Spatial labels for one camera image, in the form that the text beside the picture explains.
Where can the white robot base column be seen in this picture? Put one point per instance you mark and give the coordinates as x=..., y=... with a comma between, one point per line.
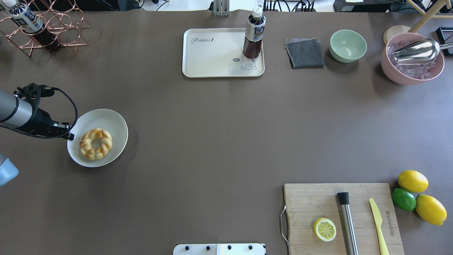
x=220, y=249

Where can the glazed ring donut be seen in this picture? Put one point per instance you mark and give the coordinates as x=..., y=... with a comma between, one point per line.
x=95, y=144

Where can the cream rectangular tray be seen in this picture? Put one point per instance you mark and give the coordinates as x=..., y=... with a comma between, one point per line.
x=218, y=52

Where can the yellow lemon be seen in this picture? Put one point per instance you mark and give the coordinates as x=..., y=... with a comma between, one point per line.
x=430, y=209
x=413, y=181

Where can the copper wire bottle rack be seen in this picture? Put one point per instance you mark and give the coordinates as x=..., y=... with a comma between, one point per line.
x=63, y=18

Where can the pink bowl with ice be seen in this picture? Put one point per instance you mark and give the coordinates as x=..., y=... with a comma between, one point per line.
x=409, y=74

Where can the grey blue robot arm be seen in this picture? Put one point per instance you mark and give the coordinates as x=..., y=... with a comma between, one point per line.
x=20, y=113

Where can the metal muddler black tip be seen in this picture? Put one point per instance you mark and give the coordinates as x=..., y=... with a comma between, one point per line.
x=348, y=227

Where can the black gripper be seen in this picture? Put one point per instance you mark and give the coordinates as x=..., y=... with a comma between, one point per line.
x=40, y=119

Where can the green bowl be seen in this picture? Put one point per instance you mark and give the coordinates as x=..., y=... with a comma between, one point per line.
x=347, y=46

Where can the grey folded cloth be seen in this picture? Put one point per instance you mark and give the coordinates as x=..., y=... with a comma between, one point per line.
x=304, y=53

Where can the yellow plastic knife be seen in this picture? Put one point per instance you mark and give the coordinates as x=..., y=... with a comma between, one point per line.
x=378, y=222

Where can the metal scoop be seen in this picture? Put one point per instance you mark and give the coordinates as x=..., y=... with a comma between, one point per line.
x=420, y=52

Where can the white round plate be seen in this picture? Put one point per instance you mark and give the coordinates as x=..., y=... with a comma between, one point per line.
x=106, y=119

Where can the wooden cutting board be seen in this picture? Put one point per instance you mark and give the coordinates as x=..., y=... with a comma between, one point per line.
x=307, y=202

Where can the bottle in rack rear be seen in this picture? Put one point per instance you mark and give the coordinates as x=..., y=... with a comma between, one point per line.
x=31, y=24

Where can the aluminium frame post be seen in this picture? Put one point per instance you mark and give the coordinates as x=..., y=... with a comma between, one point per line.
x=221, y=8

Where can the green lime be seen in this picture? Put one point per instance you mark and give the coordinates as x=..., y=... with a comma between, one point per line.
x=403, y=199

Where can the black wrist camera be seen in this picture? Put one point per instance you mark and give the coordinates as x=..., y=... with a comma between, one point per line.
x=33, y=93

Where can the brown tea bottle on tray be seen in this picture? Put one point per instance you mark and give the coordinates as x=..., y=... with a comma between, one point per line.
x=254, y=33

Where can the half lemon slice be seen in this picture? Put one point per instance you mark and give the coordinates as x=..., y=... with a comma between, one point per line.
x=325, y=229

